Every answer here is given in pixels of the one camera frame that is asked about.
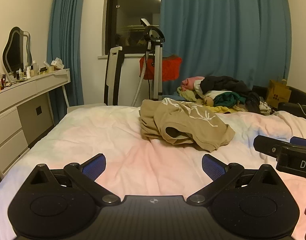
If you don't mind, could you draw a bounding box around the pastel bed blanket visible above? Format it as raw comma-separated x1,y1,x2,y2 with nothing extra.
0,104,306,240

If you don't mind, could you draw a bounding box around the tan t-shirt white print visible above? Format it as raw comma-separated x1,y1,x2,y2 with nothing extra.
139,97,236,152

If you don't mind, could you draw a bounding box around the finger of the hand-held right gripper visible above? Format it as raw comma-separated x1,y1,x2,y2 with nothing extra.
253,135,291,159
291,136,306,147

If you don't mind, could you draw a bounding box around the tissue box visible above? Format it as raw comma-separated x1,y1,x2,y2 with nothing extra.
51,58,65,70

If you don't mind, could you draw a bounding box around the pale green towel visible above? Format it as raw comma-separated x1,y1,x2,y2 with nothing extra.
177,86,201,102

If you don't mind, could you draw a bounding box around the white cord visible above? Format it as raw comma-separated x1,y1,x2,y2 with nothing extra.
296,102,306,117

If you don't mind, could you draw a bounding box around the black garment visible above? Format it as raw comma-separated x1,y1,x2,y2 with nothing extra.
200,76,251,98

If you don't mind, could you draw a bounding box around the red plastic basket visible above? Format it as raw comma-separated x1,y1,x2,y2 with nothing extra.
139,53,183,81

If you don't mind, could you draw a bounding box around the yellow cloth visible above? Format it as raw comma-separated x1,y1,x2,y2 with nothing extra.
210,106,234,114

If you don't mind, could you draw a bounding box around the dark window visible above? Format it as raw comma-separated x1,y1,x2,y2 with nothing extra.
101,0,163,57

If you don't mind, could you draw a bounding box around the wide blue curtain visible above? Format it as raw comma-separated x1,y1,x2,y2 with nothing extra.
159,0,293,98

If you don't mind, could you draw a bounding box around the white patterned cloth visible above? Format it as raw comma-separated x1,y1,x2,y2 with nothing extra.
258,101,272,116

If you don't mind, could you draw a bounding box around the white vanity desk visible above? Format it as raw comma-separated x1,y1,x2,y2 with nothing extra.
0,68,71,178

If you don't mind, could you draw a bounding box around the pink cloth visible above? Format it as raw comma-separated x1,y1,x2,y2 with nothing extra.
182,76,205,92

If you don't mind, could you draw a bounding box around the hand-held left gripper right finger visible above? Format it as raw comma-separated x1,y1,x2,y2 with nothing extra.
187,154,281,206

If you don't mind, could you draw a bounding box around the wavy vanity mirror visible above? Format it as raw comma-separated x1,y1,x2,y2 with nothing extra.
2,27,32,75

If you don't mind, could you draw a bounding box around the garment steamer stand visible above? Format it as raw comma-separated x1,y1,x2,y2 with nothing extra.
130,18,166,107

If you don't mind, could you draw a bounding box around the green garment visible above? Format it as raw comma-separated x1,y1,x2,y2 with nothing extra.
213,92,244,107

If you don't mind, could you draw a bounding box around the narrow blue curtain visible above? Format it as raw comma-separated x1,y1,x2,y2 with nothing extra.
46,0,88,107

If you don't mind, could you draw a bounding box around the yellow paper bag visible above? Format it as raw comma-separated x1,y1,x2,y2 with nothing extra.
266,79,292,106

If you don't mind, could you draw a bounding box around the row of cosmetic bottles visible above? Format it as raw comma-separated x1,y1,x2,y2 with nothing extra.
11,60,56,81

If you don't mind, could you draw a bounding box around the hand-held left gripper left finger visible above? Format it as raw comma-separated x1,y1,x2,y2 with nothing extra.
26,154,121,207

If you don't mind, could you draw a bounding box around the black bag with cord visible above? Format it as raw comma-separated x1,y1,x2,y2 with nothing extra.
252,85,306,122

